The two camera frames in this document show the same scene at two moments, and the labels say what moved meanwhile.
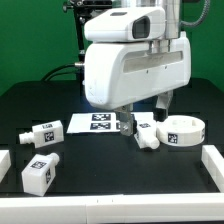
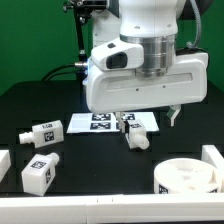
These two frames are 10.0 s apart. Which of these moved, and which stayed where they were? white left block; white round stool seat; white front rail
Moved: white round stool seat
Stayed: white front rail; white left block
